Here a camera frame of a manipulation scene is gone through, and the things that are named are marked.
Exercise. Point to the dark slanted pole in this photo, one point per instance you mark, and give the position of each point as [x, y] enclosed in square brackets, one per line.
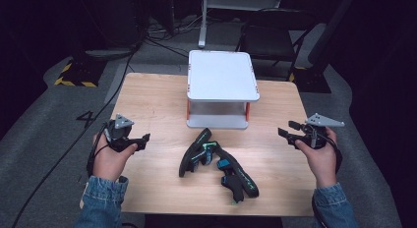
[331, 28]

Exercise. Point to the white metal stand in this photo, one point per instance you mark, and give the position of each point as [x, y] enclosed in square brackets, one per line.
[205, 21]

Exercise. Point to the black stand base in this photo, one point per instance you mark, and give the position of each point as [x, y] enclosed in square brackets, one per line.
[311, 82]

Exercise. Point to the black blue tool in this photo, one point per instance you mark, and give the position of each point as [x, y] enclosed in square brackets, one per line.
[237, 179]

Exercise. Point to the person's right hand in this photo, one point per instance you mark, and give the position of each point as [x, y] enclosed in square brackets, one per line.
[319, 162]

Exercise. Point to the black equipment case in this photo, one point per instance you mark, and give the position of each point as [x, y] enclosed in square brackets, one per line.
[111, 18]

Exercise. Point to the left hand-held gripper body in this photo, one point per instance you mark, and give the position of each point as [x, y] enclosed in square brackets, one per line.
[118, 133]

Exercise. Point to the black folding chair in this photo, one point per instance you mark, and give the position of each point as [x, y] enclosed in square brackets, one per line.
[268, 38]

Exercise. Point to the black yellow striped base plate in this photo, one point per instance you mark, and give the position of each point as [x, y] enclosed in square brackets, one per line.
[78, 74]

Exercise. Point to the person's left hand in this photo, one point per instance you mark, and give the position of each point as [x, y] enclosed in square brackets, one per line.
[109, 160]

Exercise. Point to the white two-tier shoe rack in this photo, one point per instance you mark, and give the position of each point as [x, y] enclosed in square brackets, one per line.
[221, 77]

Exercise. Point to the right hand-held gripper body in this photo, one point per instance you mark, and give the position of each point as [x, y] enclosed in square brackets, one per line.
[316, 133]

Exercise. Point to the black green tool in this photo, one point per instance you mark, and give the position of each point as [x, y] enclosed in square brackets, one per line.
[195, 154]

